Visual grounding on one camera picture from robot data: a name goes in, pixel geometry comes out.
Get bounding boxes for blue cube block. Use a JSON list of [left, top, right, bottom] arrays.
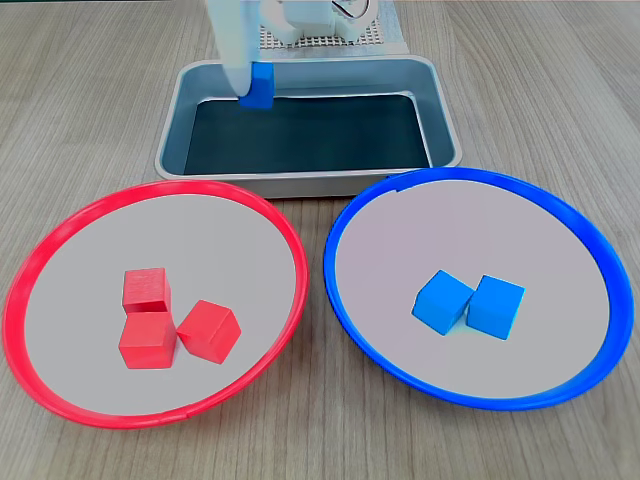
[[465, 273, 527, 342], [410, 268, 475, 337], [237, 61, 276, 111]]

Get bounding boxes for red cube block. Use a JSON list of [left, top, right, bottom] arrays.
[[175, 298, 243, 365], [117, 310, 179, 371], [121, 266, 173, 315]]

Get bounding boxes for silver metal tray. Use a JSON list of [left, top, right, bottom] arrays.
[[153, 54, 464, 200]]

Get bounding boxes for black tray liner mat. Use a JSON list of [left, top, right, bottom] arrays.
[[183, 93, 432, 175]]

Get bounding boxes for translucent tape sheet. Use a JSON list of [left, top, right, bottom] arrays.
[[252, 0, 410, 57]]

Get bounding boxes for red-rimmed white dish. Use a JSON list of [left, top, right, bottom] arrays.
[[1, 179, 310, 431]]

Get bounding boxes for blue-rimmed white dish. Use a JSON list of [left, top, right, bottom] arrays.
[[322, 166, 635, 412]]

